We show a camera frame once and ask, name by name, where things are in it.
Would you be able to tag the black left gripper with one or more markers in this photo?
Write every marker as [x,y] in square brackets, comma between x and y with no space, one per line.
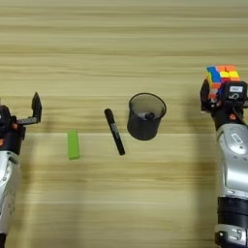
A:
[13,139]

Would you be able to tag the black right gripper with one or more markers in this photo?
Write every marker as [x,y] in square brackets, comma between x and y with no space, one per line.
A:
[226,114]

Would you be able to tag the multicoloured puzzle cube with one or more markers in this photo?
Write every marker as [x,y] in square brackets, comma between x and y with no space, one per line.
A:
[223,75]

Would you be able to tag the white marker with black cap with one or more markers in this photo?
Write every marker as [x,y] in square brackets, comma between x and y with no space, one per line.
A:
[148,116]

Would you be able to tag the black mesh pen cup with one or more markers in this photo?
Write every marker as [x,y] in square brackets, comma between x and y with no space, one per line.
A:
[143,127]

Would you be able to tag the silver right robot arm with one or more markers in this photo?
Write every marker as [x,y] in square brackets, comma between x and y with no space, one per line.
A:
[234,174]

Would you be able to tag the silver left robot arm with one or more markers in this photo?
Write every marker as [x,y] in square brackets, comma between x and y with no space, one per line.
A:
[8,190]

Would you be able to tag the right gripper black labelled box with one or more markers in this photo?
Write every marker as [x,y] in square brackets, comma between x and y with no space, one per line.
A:
[236,91]

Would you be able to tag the green rectangular block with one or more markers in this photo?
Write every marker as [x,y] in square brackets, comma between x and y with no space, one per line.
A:
[73,145]

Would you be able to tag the black marker pen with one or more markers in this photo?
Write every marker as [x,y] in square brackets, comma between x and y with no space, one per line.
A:
[114,131]

